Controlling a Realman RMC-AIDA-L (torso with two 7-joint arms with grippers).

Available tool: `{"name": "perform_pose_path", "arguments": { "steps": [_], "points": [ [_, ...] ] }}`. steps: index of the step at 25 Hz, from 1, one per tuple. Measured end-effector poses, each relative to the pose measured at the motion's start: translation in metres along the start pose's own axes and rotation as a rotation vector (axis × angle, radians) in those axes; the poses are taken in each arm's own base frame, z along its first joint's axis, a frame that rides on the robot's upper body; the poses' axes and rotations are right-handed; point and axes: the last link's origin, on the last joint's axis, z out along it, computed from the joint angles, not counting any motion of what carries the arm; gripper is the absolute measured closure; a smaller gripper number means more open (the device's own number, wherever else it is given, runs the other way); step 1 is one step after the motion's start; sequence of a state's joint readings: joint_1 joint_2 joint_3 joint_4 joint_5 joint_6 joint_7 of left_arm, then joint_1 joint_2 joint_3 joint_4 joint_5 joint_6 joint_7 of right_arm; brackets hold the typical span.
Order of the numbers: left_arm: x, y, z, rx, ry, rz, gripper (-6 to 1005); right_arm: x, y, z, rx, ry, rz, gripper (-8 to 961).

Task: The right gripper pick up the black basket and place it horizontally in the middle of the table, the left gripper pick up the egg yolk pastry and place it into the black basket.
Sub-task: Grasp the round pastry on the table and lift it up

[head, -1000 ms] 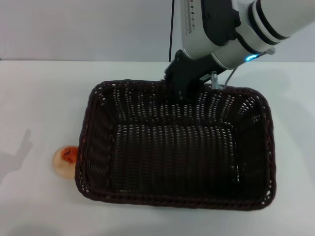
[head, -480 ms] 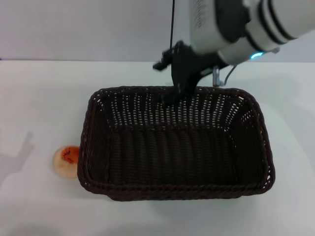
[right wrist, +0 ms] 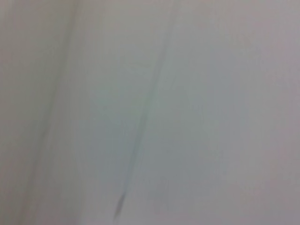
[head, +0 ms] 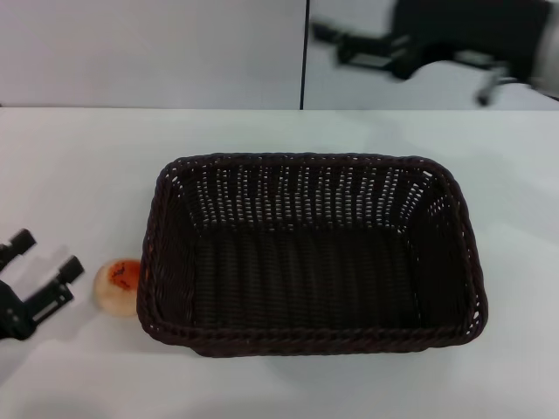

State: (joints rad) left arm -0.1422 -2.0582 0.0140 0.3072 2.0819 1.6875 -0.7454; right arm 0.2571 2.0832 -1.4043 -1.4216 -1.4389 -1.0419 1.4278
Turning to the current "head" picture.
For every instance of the round bun with orange top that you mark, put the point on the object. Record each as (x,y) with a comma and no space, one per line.
(115,290)

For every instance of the black woven rectangular basket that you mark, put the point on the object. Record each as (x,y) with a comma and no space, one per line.
(305,270)

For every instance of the black vertical wall strip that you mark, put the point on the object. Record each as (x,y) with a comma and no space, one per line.
(304,52)

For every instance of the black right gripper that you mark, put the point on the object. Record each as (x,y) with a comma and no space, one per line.
(463,26)

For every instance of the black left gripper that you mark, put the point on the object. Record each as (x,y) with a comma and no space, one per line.
(12,312)

